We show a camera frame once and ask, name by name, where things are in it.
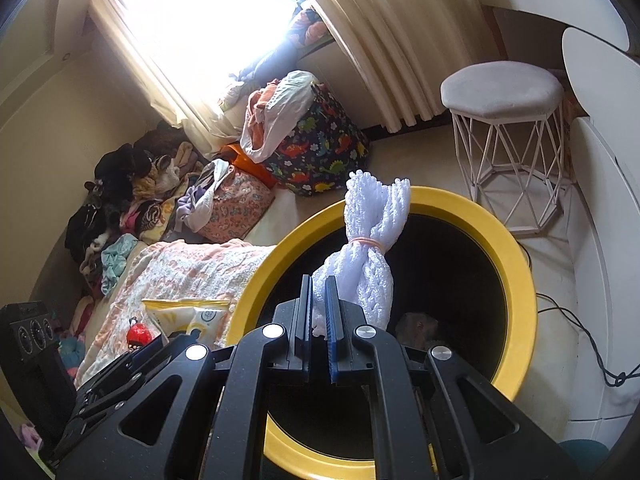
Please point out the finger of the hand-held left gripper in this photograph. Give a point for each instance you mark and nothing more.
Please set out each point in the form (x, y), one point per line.
(115, 380)

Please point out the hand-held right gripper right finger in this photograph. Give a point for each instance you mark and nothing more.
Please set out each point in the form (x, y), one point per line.
(331, 330)

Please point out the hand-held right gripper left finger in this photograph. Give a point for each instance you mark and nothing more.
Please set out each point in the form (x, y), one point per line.
(304, 325)

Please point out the yellow snack packet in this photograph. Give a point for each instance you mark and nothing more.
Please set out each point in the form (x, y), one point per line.
(190, 317)

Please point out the white foam net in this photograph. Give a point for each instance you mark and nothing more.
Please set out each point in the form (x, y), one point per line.
(370, 240)

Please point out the yellow round bin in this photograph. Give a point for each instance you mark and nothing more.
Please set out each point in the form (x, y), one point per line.
(515, 270)

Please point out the pink and blue clothes heap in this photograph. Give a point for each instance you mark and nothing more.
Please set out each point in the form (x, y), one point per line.
(80, 345)

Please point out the red mesh net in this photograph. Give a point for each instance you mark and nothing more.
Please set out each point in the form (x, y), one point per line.
(138, 332)

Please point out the pink cloth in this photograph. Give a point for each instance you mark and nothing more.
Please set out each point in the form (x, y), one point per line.
(29, 435)

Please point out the crumpled grey wrapper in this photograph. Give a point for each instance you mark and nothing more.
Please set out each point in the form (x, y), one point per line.
(417, 330)

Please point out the peach and white blanket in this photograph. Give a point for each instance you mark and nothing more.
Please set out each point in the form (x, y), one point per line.
(190, 270)

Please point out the pink floral bag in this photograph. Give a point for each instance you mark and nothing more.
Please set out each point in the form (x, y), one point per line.
(235, 205)

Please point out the orange bag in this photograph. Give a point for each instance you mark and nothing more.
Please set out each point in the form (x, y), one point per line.
(245, 160)

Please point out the dinosaur print bag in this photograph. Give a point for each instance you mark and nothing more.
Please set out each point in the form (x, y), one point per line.
(320, 150)

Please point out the pile of clothes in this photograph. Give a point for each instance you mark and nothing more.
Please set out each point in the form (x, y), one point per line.
(130, 195)

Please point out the white plastic bag of clothes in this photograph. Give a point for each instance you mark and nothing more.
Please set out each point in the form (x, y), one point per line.
(280, 110)

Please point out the cream sheer curtain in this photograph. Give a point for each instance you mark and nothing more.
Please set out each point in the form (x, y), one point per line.
(190, 105)

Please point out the clothes on window sill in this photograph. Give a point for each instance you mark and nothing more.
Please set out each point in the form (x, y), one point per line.
(270, 65)

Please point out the dark teal cloth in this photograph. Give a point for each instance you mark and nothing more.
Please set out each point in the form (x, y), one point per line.
(582, 460)

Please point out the cream pleated curtain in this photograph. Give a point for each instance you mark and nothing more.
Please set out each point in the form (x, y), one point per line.
(390, 50)

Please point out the white desk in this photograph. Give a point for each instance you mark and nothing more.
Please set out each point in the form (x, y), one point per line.
(600, 210)

